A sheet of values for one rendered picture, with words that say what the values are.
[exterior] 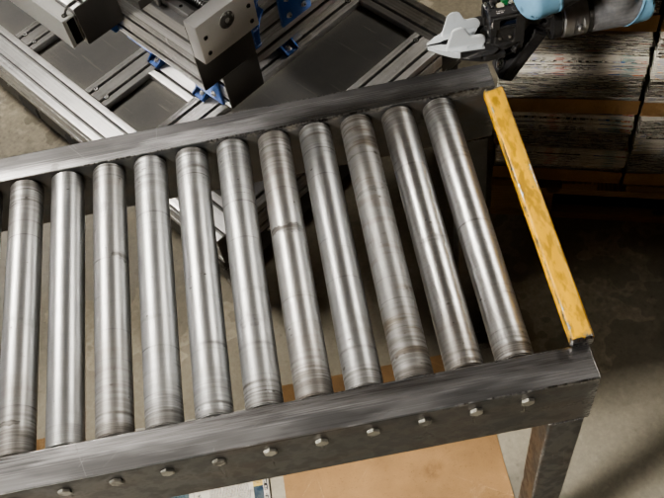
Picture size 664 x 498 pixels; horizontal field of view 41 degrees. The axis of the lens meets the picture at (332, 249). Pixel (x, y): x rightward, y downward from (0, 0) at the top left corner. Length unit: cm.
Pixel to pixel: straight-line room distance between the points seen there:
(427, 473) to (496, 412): 78
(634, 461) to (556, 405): 80
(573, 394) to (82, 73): 168
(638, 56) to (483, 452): 85
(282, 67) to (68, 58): 58
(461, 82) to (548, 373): 50
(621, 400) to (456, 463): 38
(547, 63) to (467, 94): 45
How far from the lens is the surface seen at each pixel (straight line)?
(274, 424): 113
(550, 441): 131
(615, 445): 199
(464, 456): 195
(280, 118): 140
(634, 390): 204
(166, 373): 119
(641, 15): 156
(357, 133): 136
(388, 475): 193
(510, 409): 116
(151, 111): 231
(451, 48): 150
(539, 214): 124
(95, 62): 249
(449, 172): 131
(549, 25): 154
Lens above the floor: 183
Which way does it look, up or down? 56 degrees down
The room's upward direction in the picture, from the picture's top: 12 degrees counter-clockwise
